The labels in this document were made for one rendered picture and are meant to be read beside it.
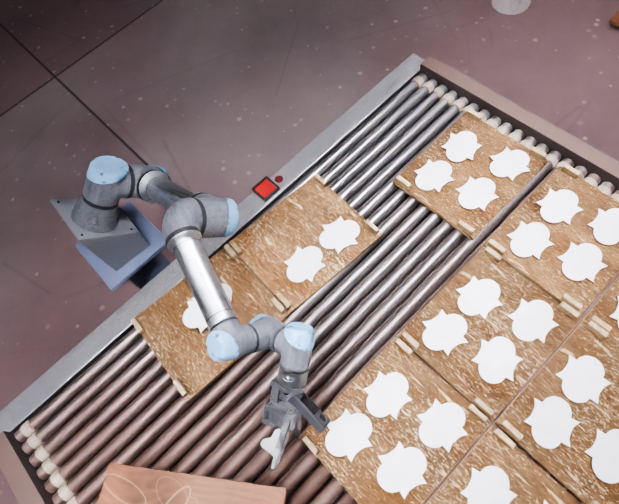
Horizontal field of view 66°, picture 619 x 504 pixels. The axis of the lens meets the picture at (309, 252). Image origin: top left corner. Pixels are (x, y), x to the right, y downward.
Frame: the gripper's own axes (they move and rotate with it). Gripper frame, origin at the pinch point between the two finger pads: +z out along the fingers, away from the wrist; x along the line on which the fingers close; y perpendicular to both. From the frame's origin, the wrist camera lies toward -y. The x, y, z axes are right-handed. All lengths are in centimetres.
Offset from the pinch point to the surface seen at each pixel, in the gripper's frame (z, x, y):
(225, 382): -4.0, -16.7, 29.0
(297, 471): 10.2, -9.0, -1.1
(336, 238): -51, -48, 11
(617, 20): -189, -261, -84
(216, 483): 10.4, 7.3, 15.5
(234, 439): 8.0, -8.9, 19.6
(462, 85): -112, -92, -15
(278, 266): -38, -39, 27
